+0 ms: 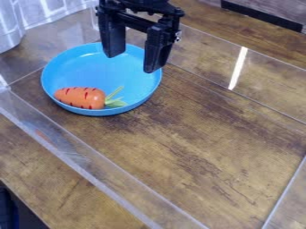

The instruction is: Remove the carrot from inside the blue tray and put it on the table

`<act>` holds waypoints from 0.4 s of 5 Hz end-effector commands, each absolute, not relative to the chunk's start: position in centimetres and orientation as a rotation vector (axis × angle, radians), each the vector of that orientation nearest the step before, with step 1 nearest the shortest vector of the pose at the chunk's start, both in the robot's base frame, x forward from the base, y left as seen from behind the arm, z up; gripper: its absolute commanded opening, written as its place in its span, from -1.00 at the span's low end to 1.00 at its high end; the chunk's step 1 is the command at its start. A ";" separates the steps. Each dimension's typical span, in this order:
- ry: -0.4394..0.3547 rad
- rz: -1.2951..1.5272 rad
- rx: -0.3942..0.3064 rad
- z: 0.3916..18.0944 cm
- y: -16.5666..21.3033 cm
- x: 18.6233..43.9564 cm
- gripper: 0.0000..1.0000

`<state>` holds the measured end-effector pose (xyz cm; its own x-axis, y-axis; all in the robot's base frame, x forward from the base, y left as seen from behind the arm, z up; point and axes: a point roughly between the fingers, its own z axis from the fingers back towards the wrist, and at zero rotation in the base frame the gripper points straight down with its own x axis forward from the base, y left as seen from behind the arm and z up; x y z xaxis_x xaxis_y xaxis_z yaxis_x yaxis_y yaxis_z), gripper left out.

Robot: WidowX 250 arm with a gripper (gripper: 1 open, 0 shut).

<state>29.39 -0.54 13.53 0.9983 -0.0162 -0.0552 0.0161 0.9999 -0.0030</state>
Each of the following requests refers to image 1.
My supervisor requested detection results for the orange toy carrot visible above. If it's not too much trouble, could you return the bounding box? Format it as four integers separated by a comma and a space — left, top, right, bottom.
54, 87, 127, 110

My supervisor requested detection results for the clear acrylic barrier wall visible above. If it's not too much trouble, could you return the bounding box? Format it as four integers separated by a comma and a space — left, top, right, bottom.
0, 5, 306, 229

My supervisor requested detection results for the white checked curtain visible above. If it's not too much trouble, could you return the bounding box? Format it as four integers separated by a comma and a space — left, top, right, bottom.
0, 0, 98, 54

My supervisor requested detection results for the dark baseboard strip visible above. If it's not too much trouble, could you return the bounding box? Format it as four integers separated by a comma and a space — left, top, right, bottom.
221, 0, 303, 33

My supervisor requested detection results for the blue round plastic tray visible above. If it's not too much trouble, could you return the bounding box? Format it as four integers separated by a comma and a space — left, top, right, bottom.
41, 43, 164, 116

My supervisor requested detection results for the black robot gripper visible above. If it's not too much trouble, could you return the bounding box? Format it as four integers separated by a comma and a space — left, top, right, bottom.
97, 0, 185, 73

